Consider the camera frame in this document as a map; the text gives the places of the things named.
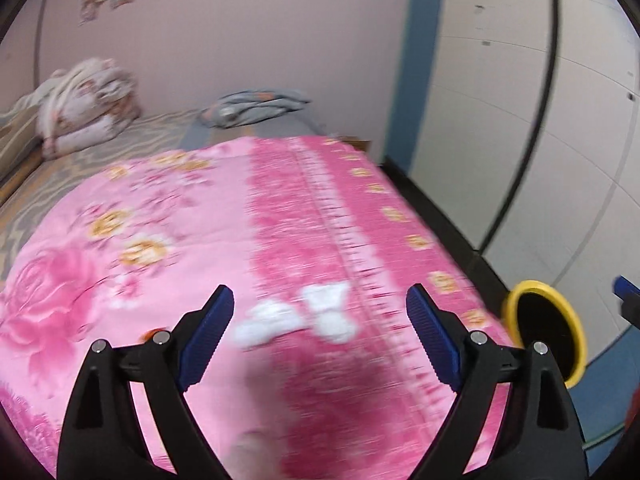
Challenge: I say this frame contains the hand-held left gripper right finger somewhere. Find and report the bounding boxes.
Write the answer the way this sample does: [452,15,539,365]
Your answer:
[406,283,587,480]

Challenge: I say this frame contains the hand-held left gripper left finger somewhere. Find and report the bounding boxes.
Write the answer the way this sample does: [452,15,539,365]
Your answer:
[57,284,236,480]

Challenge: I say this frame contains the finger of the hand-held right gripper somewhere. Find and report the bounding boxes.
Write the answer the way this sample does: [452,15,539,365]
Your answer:
[612,275,640,302]
[620,296,640,334]

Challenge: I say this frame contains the black bin liner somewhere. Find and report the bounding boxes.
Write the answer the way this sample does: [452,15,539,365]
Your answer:
[515,294,580,378]

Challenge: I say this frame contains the yellow trash bin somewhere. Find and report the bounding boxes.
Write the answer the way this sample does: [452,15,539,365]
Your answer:
[501,280,587,390]

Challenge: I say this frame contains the large white tissue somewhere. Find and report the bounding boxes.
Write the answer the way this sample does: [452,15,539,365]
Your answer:
[300,282,357,346]

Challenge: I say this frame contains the blue floor mat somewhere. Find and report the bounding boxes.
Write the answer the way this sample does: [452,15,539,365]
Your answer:
[565,349,640,457]

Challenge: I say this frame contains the red object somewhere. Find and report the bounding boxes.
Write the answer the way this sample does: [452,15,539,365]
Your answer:
[622,385,640,432]

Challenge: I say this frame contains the black baseboard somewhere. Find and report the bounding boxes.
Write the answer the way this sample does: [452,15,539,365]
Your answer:
[381,156,517,307]

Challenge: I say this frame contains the pink floral blanket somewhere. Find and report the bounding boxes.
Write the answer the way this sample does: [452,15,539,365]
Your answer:
[0,135,522,480]

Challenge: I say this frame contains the tall open cardboard box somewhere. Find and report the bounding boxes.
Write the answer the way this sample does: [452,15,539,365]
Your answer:
[325,135,374,155]

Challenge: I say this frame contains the crumpled grey blanket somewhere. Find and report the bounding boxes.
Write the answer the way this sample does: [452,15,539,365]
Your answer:
[200,89,312,129]

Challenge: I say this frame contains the folded floral quilt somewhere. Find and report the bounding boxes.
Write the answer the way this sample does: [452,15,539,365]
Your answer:
[10,57,142,157]

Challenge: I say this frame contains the striped brown pillow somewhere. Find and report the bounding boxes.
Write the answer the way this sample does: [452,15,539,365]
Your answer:
[0,107,45,182]

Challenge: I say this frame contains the thick black wall cable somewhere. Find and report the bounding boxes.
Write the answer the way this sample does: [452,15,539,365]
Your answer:
[479,0,562,257]

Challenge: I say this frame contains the blue door frame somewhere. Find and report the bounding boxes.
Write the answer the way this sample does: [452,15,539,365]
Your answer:
[381,0,447,177]

